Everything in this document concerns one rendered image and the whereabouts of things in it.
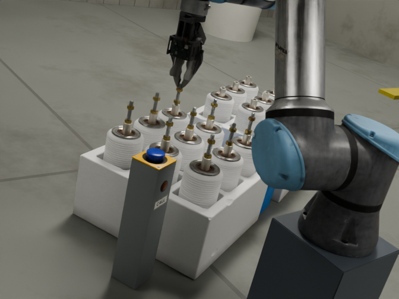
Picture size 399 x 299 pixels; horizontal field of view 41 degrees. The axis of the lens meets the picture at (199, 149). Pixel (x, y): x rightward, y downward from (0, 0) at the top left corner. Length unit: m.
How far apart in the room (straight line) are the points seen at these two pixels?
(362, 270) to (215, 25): 3.10
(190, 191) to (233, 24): 2.76
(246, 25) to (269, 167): 3.12
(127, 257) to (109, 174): 0.23
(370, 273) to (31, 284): 0.71
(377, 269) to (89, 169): 0.73
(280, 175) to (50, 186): 0.88
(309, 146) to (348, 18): 4.07
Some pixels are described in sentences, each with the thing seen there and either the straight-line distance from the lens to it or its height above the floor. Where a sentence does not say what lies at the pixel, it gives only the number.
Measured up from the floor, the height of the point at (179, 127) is 0.23.
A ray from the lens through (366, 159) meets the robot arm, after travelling 0.92.
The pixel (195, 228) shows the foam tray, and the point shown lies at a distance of 1.24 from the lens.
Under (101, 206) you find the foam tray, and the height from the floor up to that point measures 0.07.
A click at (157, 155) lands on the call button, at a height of 0.33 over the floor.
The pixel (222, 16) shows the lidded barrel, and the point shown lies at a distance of 3.91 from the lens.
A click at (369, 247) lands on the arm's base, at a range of 1.02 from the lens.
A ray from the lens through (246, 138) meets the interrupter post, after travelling 1.45.
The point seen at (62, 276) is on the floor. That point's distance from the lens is 1.26.
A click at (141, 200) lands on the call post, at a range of 1.13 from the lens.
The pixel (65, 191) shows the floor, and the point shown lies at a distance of 1.57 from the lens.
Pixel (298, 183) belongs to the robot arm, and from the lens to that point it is 0.87.
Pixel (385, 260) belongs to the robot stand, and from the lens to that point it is 1.07.
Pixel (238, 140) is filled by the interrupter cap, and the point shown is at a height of 0.25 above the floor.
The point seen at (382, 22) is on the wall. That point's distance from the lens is 4.71.
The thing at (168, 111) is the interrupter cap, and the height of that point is 0.25.
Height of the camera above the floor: 0.80
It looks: 24 degrees down
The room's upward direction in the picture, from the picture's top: 13 degrees clockwise
